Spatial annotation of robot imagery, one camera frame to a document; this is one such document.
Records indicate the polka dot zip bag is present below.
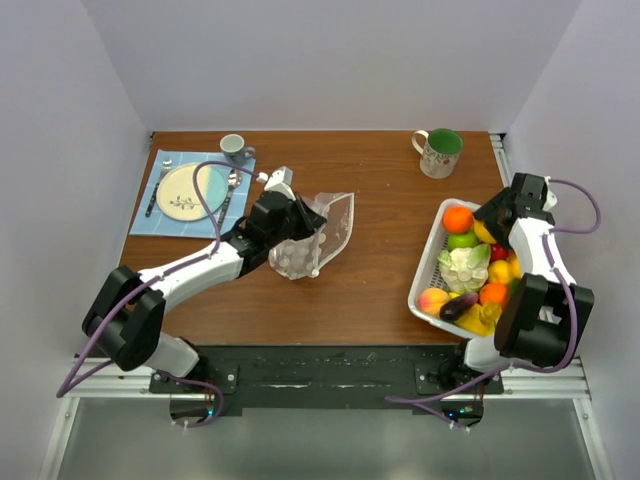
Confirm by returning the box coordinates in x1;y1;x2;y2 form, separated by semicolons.
268;193;355;281

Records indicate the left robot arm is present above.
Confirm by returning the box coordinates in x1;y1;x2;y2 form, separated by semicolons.
82;192;327;392

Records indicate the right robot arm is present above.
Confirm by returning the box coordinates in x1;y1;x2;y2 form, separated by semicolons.
445;173;594;393

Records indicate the yellow lemon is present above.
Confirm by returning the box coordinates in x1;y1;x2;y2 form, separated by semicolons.
473;220;497;245

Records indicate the red apple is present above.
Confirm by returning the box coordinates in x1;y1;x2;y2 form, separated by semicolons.
490;243;509;263

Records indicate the orange fruit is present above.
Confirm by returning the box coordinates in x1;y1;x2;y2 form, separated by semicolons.
442;206;474;235

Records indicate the green apple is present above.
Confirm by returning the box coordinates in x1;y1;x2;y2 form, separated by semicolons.
447;230;480;251

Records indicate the cabbage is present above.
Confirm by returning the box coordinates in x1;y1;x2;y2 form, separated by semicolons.
438;244;491;294

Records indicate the small orange tangerine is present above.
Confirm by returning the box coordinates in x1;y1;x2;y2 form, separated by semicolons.
479;282;509;308

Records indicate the green interior floral mug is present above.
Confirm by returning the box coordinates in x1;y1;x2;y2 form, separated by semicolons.
411;128;464;180

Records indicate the small grey cup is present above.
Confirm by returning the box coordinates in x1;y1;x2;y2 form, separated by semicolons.
219;133;256;167

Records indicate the white plastic basket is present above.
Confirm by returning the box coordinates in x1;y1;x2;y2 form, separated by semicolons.
407;198;545;355

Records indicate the yellow banana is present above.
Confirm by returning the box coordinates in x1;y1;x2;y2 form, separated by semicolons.
454;302;502;337

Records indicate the purple eggplant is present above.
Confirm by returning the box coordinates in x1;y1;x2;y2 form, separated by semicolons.
439;292;479;322

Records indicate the peach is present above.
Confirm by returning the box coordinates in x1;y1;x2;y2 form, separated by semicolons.
417;287;450;317

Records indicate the cream and blue plate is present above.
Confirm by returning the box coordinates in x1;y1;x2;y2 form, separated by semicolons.
156;163;228;222

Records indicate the blue placemat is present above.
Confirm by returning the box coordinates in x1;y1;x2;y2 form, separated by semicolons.
130;150;252;239

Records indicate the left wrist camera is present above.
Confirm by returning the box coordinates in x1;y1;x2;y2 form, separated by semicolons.
256;166;295;200

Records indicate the spoon with black handle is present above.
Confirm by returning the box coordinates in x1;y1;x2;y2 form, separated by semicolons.
217;169;242;230

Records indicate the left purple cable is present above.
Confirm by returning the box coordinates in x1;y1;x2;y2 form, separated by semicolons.
55;160;269;428

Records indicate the fork with black handle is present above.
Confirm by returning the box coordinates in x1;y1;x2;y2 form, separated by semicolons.
145;157;172;218

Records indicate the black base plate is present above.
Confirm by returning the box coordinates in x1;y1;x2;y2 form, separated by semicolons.
149;344;504;419

